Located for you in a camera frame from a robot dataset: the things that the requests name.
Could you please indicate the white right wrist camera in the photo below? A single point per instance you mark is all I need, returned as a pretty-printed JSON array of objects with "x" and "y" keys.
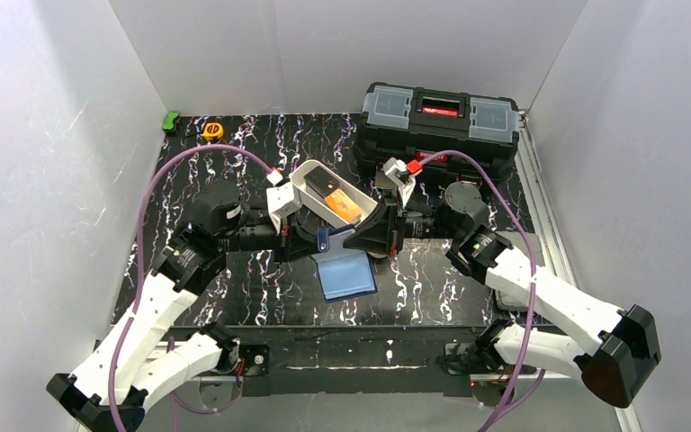
[{"x": 398, "y": 174}]

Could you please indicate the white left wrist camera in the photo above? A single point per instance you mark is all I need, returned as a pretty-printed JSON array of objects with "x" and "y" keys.
[{"x": 282, "y": 201}]

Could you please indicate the yellow tape measure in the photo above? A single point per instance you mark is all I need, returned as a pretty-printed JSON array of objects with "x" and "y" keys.
[{"x": 213, "y": 131}]

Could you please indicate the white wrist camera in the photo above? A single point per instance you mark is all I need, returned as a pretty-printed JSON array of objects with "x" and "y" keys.
[
  {"x": 282, "y": 201},
  {"x": 398, "y": 174}
]

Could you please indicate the white oblong plastic tray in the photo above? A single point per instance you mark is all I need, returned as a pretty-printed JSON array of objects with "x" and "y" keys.
[{"x": 316, "y": 204}]

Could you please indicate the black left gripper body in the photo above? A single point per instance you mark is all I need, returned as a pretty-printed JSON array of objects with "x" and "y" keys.
[{"x": 285, "y": 239}]

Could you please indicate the black card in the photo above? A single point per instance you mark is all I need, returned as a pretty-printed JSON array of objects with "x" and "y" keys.
[{"x": 321, "y": 182}]

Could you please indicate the orange card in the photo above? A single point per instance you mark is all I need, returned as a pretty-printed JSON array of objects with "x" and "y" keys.
[{"x": 344, "y": 207}]

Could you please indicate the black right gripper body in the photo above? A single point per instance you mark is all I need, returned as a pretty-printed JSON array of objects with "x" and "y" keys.
[{"x": 393, "y": 228}]

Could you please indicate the blue leather card holder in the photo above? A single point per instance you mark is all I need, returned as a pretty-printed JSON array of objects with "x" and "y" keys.
[{"x": 344, "y": 273}]

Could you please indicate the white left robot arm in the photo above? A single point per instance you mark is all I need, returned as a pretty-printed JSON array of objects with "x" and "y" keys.
[{"x": 113, "y": 389}]

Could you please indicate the black plastic toolbox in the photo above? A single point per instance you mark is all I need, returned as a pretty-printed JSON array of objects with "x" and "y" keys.
[{"x": 412, "y": 123}]

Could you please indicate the aluminium frame rail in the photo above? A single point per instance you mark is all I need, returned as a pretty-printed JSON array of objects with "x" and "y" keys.
[{"x": 361, "y": 358}]

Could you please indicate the black marbled table mat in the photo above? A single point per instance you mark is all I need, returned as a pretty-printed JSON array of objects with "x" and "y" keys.
[{"x": 417, "y": 287}]

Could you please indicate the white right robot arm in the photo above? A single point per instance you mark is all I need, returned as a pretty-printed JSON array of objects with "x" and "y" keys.
[{"x": 613, "y": 351}]

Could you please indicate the green small object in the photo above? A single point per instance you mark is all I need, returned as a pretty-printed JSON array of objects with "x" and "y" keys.
[{"x": 170, "y": 122}]

